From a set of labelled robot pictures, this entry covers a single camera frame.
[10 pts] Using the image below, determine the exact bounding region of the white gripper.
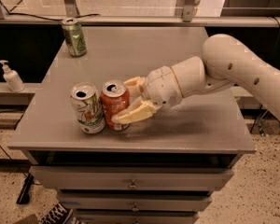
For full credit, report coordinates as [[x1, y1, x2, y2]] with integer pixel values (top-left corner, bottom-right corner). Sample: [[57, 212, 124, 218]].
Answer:
[[111, 66, 182, 124]]

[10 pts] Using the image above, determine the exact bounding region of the red coke can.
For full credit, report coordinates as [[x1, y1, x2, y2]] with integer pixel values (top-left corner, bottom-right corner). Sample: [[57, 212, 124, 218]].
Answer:
[[101, 80, 130, 131]]

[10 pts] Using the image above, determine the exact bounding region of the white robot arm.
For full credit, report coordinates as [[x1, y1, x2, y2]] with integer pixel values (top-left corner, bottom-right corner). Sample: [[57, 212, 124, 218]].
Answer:
[[111, 34, 280, 124]]

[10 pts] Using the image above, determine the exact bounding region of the white 7up can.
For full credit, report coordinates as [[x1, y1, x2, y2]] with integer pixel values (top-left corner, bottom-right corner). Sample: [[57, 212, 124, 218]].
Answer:
[[70, 82, 105, 134]]

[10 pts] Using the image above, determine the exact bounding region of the green soda can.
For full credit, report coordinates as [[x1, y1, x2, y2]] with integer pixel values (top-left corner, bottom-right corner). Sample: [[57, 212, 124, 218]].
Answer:
[[62, 18, 87, 57]]

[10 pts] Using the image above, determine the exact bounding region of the grey drawer cabinet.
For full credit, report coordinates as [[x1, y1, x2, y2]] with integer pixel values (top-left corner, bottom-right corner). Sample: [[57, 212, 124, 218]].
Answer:
[[10, 27, 255, 224]]

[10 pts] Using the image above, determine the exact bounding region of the top drawer metal knob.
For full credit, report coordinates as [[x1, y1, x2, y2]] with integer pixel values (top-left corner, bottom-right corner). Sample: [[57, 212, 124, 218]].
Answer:
[[128, 180, 138, 189]]

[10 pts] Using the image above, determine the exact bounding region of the drawer metal knob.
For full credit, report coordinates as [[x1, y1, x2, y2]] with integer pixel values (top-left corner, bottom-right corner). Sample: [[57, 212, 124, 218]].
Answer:
[[128, 180, 138, 189], [131, 203, 139, 212]]

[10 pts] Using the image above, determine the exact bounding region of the white pump soap bottle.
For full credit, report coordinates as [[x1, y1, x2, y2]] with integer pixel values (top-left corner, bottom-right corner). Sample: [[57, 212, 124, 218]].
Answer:
[[0, 60, 25, 92]]

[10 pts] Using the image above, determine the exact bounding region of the black white sneaker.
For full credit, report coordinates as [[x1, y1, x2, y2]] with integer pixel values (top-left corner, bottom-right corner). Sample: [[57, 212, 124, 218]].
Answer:
[[38, 203, 73, 224]]

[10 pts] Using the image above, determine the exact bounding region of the black power strip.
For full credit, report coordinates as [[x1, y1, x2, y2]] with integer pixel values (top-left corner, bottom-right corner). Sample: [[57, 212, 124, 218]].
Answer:
[[16, 174, 34, 204]]

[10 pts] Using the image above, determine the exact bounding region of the black floor cable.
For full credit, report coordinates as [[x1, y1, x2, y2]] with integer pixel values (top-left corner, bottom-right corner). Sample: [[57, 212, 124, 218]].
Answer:
[[0, 109, 31, 179]]

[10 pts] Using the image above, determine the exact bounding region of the black cable on rail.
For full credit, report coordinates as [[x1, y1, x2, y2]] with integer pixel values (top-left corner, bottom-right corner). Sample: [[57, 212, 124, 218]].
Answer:
[[0, 10, 101, 21]]

